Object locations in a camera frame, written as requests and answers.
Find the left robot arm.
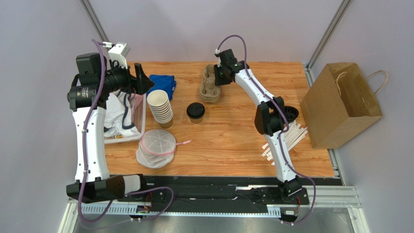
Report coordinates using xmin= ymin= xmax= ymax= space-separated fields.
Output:
xmin=66 ymin=53 xmax=154 ymax=203

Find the white plastic basket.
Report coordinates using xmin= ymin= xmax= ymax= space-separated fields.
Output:
xmin=104 ymin=95 xmax=146 ymax=144

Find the cardboard cup carrier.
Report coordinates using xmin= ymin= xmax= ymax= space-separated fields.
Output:
xmin=199 ymin=64 xmax=221 ymax=103

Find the pink cloth bag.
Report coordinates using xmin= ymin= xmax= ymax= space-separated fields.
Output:
xmin=129 ymin=94 xmax=143 ymax=110

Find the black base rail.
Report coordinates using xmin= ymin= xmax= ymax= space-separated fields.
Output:
xmin=121 ymin=175 xmax=312 ymax=214

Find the white mesh food cover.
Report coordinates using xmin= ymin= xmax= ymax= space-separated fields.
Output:
xmin=136 ymin=129 xmax=191 ymax=169

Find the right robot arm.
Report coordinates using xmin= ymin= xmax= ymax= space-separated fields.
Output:
xmin=214 ymin=49 xmax=302 ymax=197

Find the white crumpled cloth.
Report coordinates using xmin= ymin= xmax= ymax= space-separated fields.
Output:
xmin=103 ymin=91 xmax=140 ymax=138

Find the black cup lid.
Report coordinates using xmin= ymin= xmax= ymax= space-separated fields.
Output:
xmin=186 ymin=102 xmax=206 ymax=119

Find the stack of black lids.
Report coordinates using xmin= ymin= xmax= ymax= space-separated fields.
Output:
xmin=284 ymin=106 xmax=299 ymax=123

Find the stack of paper cups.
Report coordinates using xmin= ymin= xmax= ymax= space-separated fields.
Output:
xmin=147 ymin=90 xmax=173 ymax=129

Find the blue folded cloth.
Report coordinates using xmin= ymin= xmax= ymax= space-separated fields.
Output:
xmin=147 ymin=74 xmax=176 ymax=100

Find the brown paper bag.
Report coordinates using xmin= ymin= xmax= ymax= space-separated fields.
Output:
xmin=300 ymin=62 xmax=382 ymax=149

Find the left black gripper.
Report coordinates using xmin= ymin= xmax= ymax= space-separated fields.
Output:
xmin=99 ymin=59 xmax=155 ymax=95

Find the paper coffee cup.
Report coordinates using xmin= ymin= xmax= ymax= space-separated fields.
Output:
xmin=188 ymin=114 xmax=204 ymax=125

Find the bundle of white straws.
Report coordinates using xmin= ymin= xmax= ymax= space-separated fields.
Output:
xmin=261 ymin=120 xmax=308 ymax=166

